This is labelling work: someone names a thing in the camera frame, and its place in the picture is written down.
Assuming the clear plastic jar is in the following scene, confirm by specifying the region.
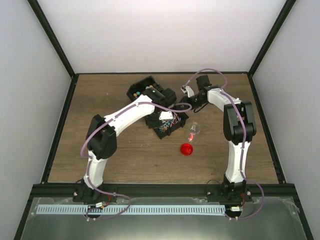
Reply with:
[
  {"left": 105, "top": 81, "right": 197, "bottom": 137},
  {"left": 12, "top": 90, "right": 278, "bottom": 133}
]
[{"left": 186, "top": 121, "right": 201, "bottom": 144}]

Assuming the black candy tray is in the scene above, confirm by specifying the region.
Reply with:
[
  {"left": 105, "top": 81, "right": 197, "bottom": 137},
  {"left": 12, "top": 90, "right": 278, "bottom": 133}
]
[{"left": 126, "top": 75, "right": 189, "bottom": 139}]

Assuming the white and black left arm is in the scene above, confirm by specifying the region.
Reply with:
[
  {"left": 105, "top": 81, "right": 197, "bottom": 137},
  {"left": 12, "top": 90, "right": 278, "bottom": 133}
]
[{"left": 80, "top": 88, "right": 178, "bottom": 202}]

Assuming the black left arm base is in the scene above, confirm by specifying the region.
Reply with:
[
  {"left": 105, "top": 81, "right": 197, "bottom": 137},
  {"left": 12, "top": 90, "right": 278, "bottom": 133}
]
[{"left": 73, "top": 179, "right": 117, "bottom": 204}]

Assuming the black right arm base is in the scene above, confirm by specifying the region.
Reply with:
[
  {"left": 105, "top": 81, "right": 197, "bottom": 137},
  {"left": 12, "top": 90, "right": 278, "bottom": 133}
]
[{"left": 204, "top": 174, "right": 247, "bottom": 202}]

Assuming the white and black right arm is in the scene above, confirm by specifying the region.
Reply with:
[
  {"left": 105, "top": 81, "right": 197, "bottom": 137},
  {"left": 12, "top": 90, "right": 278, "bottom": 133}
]
[{"left": 181, "top": 75, "right": 257, "bottom": 202}]

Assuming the red jar lid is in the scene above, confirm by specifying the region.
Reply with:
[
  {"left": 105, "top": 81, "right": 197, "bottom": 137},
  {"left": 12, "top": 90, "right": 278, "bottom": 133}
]
[{"left": 180, "top": 143, "right": 194, "bottom": 156}]

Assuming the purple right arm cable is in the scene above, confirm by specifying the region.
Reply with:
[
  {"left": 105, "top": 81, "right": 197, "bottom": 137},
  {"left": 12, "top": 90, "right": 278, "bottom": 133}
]
[{"left": 184, "top": 67, "right": 265, "bottom": 222}]

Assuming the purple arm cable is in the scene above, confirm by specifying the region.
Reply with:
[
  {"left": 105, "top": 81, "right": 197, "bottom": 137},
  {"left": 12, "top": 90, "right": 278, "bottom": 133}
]
[
  {"left": 79, "top": 102, "right": 193, "bottom": 222},
  {"left": 184, "top": 67, "right": 265, "bottom": 222}
]

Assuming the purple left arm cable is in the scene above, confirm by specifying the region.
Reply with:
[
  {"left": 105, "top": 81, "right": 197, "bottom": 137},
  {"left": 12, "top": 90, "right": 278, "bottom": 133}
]
[{"left": 79, "top": 102, "right": 193, "bottom": 222}]

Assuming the light blue slotted cable duct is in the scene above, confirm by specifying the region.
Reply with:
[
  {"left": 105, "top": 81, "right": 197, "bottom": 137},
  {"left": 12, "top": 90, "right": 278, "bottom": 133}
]
[{"left": 36, "top": 204, "right": 226, "bottom": 216}]

